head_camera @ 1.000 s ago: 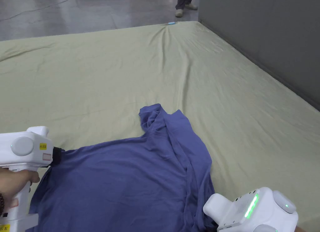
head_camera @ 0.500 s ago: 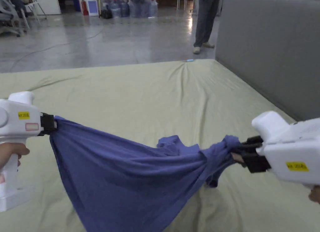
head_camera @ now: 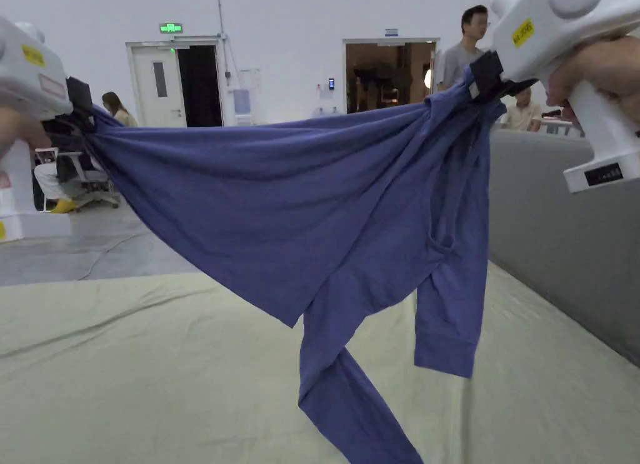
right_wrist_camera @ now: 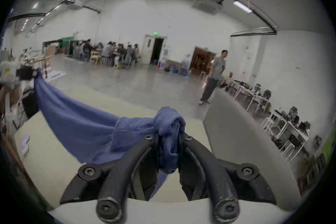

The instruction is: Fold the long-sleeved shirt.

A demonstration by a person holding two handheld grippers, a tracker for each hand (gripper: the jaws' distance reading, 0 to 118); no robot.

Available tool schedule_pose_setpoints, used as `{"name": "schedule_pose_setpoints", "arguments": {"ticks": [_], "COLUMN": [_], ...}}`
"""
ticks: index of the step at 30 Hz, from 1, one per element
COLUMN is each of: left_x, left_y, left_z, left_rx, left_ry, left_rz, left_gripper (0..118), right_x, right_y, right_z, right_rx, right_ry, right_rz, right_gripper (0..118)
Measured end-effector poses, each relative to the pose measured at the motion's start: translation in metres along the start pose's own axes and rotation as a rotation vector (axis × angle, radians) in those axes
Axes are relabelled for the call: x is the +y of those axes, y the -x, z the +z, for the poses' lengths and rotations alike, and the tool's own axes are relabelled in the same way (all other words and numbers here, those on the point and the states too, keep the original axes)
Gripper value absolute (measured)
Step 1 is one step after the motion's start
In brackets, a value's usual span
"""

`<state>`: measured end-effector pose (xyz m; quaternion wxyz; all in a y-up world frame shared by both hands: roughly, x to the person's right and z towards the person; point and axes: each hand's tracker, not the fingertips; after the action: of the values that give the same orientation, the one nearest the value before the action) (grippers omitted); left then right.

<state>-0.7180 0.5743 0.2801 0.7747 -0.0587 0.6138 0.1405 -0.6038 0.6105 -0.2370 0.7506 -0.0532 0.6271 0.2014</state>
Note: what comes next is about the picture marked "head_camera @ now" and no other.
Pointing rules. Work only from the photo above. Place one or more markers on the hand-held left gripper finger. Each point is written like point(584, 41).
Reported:
point(86, 126)

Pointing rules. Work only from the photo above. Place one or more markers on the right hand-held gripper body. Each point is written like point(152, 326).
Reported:
point(540, 24)

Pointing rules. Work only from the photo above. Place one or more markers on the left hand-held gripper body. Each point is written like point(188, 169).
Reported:
point(30, 79)

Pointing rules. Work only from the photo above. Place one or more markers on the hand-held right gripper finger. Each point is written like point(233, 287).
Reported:
point(505, 90)

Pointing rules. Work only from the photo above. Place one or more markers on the dark blue long-sleeved shirt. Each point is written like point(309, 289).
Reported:
point(280, 199)

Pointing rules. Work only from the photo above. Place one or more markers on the person's left hand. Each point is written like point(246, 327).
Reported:
point(20, 129)

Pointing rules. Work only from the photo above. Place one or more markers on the person's right hand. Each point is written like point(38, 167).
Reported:
point(605, 64)

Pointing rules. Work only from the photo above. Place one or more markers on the white door with window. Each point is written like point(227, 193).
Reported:
point(159, 87)

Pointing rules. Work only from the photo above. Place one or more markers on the green exit sign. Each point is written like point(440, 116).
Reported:
point(171, 28)

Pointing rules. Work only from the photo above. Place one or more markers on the bed with pale green sheet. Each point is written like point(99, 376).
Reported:
point(150, 374)

